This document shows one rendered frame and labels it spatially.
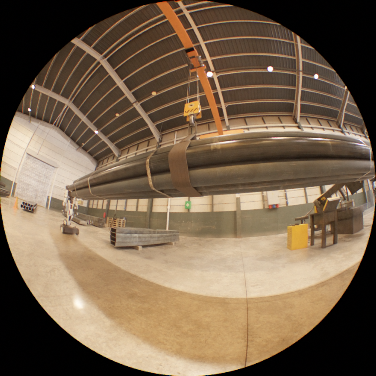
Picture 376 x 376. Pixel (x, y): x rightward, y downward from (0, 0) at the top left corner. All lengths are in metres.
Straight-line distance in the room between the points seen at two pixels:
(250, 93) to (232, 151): 9.18
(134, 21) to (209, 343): 10.72
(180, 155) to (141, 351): 1.28
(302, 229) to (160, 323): 3.07
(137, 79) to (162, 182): 9.51
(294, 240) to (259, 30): 10.14
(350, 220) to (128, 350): 4.52
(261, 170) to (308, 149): 0.45
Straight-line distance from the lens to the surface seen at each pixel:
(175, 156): 0.94
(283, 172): 0.95
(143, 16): 9.79
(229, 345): 0.88
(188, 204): 7.50
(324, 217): 3.11
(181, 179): 0.93
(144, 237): 3.33
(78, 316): 1.06
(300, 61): 10.34
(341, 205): 4.85
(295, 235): 3.21
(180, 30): 5.44
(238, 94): 9.76
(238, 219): 6.77
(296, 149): 1.01
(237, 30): 9.37
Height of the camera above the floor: 0.72
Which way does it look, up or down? 17 degrees up
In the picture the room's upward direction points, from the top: 2 degrees clockwise
